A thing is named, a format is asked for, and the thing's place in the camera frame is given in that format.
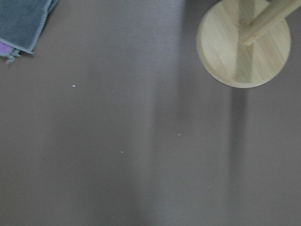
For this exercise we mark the grey cleaning cloth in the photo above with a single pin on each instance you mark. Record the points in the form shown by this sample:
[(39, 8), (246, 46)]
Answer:
[(21, 23)]

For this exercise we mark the purple cleaning cloth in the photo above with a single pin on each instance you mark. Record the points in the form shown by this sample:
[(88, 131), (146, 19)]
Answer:
[(5, 50)]

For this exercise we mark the wooden mug tree stand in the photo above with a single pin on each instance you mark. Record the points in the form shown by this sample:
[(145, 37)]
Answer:
[(245, 43)]

